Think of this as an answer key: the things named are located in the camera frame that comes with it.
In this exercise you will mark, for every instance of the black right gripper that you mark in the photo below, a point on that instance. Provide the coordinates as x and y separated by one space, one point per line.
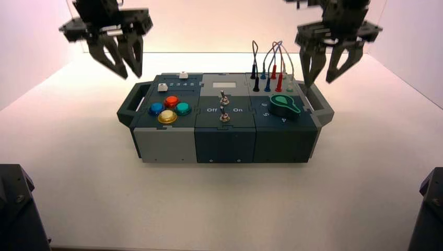
342 29

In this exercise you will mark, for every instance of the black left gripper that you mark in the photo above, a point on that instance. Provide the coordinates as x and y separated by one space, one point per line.
104 24

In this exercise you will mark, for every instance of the blue grey control box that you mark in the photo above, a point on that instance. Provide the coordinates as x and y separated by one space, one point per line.
225 142

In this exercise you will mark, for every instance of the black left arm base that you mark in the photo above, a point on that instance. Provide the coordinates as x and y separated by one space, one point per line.
17 214

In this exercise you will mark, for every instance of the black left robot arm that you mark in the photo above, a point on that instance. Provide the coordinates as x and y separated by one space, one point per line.
97 4

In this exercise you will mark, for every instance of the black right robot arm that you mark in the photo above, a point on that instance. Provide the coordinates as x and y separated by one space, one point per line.
342 4

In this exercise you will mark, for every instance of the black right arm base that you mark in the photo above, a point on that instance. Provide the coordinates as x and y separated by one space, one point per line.
429 214

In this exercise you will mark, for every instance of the white slider knob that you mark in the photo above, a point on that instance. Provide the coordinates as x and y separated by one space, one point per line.
183 75
162 87

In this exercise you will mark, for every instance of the green rotary knob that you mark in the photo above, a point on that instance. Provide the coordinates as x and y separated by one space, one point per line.
282 107

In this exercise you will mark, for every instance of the blue push button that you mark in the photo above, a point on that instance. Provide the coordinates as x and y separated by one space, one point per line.
156 109

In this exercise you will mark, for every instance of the red push button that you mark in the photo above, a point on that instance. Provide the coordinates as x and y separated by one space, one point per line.
171 101

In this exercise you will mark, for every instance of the yellow push button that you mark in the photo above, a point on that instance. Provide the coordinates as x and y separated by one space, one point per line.
167 117

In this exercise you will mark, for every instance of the teal push button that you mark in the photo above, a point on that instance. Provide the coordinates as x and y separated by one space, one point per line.
183 108

